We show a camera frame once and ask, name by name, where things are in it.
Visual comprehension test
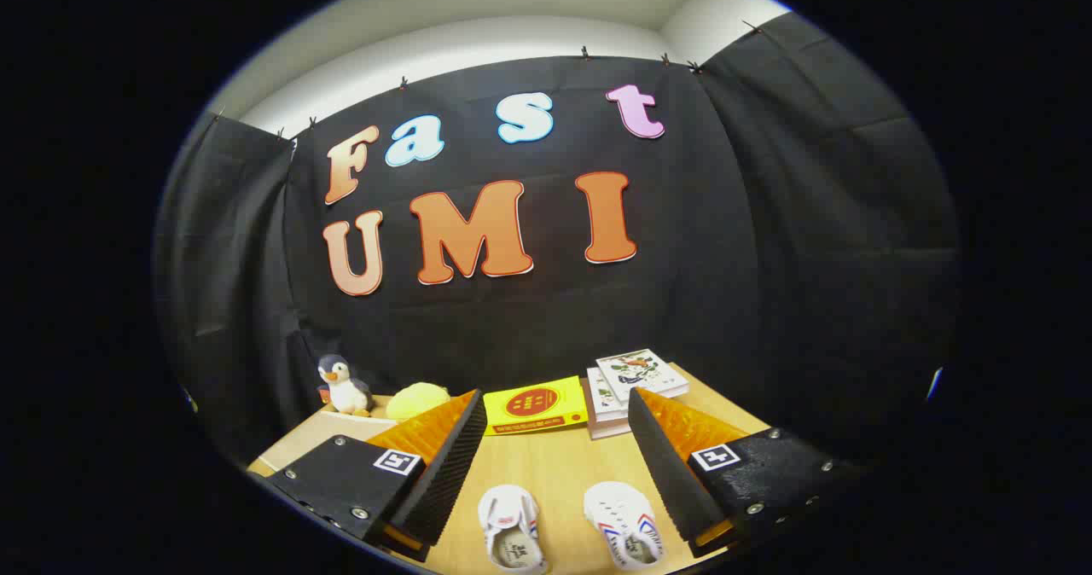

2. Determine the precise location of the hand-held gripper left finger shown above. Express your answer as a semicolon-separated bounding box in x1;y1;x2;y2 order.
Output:
266;387;489;563

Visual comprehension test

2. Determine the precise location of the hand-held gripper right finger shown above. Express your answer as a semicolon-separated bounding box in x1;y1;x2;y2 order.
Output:
629;387;863;559

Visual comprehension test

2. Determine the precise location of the white canvas shoe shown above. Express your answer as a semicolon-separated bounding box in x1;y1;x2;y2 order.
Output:
584;481;665;571
478;485;549;574

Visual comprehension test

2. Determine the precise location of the beige fabric storage box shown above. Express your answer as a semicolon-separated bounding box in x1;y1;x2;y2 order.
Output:
247;409;402;476

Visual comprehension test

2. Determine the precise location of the white thick book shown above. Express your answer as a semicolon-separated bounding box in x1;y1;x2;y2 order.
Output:
587;409;632;440

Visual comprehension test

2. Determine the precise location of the yellow round plush toy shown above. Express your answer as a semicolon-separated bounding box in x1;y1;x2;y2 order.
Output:
386;381;451;422

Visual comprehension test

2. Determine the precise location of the white illustrated book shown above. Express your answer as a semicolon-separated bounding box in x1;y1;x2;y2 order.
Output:
585;367;636;422

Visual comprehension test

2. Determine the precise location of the white book with bird picture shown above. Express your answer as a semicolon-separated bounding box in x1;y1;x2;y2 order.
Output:
595;349;690;404

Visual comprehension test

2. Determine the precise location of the yellow book with red circle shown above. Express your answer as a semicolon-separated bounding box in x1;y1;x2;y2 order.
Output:
483;375;590;436

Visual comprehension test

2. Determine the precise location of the penguin plush toy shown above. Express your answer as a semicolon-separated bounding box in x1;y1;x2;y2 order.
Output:
316;353;375;418

